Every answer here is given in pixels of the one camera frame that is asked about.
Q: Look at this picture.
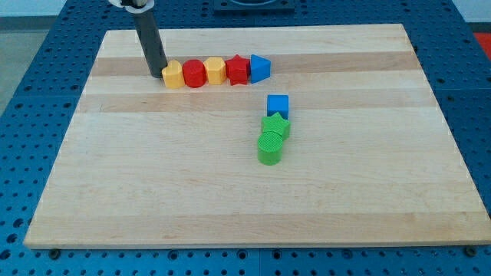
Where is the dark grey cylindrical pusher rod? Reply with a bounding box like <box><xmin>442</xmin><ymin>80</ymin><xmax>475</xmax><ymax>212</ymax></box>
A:
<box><xmin>133</xmin><ymin>8</ymin><xmax>168</xmax><ymax>78</ymax></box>

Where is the white arm end flange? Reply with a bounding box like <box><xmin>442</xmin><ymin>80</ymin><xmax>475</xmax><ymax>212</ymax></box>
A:
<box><xmin>108</xmin><ymin>0</ymin><xmax>155</xmax><ymax>13</ymax></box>

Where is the yellow hexagon block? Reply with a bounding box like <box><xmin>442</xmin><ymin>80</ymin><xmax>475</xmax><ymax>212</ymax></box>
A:
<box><xmin>203</xmin><ymin>57</ymin><xmax>227</xmax><ymax>85</ymax></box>

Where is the blue cube block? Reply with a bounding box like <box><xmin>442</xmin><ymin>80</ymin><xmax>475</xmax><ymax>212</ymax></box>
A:
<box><xmin>266</xmin><ymin>94</ymin><xmax>289</xmax><ymax>120</ymax></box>

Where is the yellow heart block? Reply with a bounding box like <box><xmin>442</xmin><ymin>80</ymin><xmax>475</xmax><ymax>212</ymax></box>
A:
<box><xmin>161</xmin><ymin>60</ymin><xmax>185</xmax><ymax>89</ymax></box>

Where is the red cylinder block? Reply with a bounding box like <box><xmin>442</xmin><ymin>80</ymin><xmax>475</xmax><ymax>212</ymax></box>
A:
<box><xmin>183</xmin><ymin>59</ymin><xmax>207</xmax><ymax>88</ymax></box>

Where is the red star block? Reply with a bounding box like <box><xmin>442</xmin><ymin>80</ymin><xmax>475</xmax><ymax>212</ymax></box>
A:
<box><xmin>225</xmin><ymin>54</ymin><xmax>250</xmax><ymax>86</ymax></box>

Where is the blue triangle block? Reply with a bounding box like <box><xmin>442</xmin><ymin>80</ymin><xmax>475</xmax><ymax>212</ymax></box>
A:
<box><xmin>250</xmin><ymin>54</ymin><xmax>272</xmax><ymax>84</ymax></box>

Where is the green star block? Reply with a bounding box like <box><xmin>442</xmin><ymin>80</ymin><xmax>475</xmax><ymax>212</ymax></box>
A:
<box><xmin>261</xmin><ymin>112</ymin><xmax>291</xmax><ymax>140</ymax></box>

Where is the green cylinder block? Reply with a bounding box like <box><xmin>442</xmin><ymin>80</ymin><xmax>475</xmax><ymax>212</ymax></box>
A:
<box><xmin>257</xmin><ymin>132</ymin><xmax>283</xmax><ymax>166</ymax></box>

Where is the light wooden board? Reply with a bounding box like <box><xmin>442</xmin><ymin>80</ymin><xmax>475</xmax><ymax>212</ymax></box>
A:
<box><xmin>24</xmin><ymin>24</ymin><xmax>490</xmax><ymax>249</ymax></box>

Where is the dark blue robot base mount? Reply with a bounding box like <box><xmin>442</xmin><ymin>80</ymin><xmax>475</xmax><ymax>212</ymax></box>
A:
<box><xmin>211</xmin><ymin>0</ymin><xmax>295</xmax><ymax>14</ymax></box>

